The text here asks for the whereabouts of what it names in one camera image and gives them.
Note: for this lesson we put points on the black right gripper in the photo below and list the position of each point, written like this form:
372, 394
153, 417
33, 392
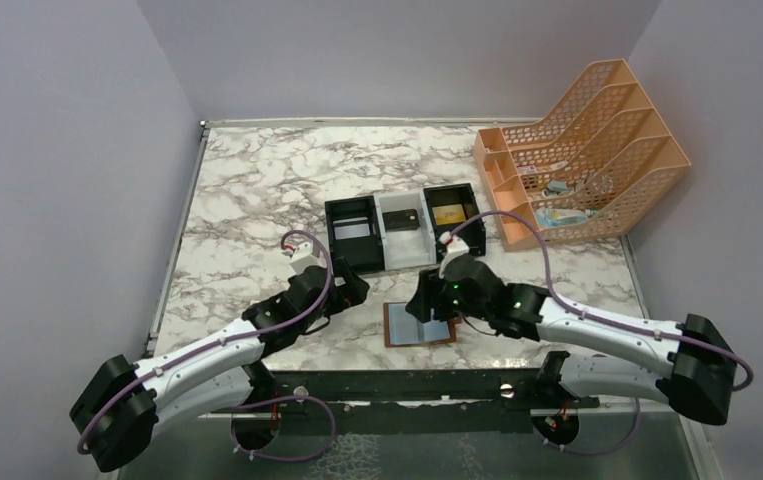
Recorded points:
429, 295

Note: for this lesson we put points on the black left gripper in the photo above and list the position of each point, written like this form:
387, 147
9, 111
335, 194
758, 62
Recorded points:
352, 292

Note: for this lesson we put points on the brown leather card holder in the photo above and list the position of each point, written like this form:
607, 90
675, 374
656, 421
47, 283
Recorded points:
401, 329

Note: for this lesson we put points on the black and white card tray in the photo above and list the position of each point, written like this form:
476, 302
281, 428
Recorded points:
386, 251

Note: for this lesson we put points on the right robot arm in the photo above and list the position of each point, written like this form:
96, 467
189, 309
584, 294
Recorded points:
686, 365

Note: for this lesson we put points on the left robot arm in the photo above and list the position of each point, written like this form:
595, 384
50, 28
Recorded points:
128, 403

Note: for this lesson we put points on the gold card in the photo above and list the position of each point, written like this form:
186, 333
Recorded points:
449, 214

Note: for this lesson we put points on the white card in tray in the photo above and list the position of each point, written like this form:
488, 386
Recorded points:
345, 229

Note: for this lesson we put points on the black VIP card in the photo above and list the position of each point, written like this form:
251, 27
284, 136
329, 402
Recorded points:
401, 220

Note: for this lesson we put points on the peach plastic desk organizer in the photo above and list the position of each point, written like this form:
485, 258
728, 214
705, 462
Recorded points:
592, 167

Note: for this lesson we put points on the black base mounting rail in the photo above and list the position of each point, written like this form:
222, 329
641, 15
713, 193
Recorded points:
373, 401

